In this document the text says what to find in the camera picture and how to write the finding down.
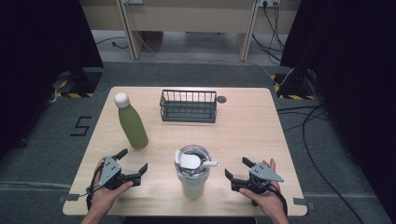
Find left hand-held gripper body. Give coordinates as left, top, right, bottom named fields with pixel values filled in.
left=98, top=156, right=133, bottom=191

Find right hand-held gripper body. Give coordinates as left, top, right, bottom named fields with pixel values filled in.
left=240, top=161, right=285, bottom=196

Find green bottle with white cap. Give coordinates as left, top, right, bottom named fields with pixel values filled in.
left=113, top=91, right=149, bottom=150

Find white tumbler with lid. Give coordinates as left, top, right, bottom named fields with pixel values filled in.
left=174, top=144, right=219, bottom=201

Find black wire basket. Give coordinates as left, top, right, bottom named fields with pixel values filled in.
left=159, top=89, right=218, bottom=124

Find person's left hand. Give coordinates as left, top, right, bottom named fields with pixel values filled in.
left=90, top=156, right=135, bottom=215

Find person's right hand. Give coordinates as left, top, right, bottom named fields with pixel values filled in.
left=238, top=157, right=290, bottom=217

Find grey tape strip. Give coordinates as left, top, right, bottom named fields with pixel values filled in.
left=292, top=197, right=316, bottom=210
left=58, top=193, right=81, bottom=203

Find stand base with striped tape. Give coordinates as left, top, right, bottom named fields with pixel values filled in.
left=270, top=67, right=318, bottom=101
left=51, top=66, right=105, bottom=99

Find black curtain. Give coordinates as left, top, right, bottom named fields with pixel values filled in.
left=0, top=0, right=105, bottom=160
left=279, top=0, right=396, bottom=223

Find beige desk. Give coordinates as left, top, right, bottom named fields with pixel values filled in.
left=78, top=0, right=302, bottom=63

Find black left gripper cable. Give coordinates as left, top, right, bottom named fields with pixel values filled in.
left=85, top=162, right=106, bottom=211

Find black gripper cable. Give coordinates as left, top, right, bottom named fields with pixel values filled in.
left=270, top=182, right=290, bottom=217
left=85, top=162, right=106, bottom=211

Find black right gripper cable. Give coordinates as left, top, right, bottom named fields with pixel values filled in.
left=270, top=182, right=290, bottom=217

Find long black floor cables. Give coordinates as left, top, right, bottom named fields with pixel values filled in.
left=276, top=105, right=366, bottom=224

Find short black floor cable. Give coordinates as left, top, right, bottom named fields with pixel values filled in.
left=94, top=36, right=129, bottom=50

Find black hanging cables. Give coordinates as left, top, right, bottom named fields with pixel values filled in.
left=251, top=3, right=287, bottom=65

